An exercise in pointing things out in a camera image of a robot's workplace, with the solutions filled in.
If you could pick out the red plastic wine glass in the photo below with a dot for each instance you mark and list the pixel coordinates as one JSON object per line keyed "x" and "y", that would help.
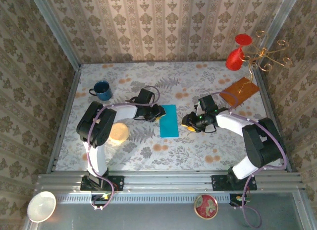
{"x": 234, "y": 60}

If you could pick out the aluminium side rail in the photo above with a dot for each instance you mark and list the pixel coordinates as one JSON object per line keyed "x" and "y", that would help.
{"x": 268, "y": 103}
{"x": 66, "y": 111}

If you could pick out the aluminium corner post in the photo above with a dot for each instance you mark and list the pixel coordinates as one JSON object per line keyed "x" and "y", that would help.
{"x": 277, "y": 29}
{"x": 55, "y": 29}

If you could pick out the white round bowl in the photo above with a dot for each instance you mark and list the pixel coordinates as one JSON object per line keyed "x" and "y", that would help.
{"x": 40, "y": 206}

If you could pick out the floral patterned table cloth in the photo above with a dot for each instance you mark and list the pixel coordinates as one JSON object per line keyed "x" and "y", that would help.
{"x": 173, "y": 153}

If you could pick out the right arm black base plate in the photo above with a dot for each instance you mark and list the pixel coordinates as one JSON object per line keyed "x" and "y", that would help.
{"x": 216, "y": 183}

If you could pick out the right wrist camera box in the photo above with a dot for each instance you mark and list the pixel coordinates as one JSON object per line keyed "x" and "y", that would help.
{"x": 196, "y": 109}

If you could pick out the aluminium front frame beam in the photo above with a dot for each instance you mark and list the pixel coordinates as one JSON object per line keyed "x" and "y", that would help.
{"x": 168, "y": 181}

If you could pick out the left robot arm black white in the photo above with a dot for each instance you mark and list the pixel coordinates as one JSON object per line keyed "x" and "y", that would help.
{"x": 96, "y": 160}

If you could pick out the pale orange round disc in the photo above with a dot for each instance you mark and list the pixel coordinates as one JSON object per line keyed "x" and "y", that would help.
{"x": 121, "y": 134}

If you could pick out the dark blue enamel mug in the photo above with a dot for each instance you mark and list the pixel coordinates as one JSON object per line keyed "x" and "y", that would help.
{"x": 102, "y": 91}

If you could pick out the red floral small plate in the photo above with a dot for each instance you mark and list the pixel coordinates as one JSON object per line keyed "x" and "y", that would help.
{"x": 206, "y": 207}

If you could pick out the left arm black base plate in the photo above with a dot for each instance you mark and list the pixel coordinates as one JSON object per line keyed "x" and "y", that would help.
{"x": 119, "y": 183}

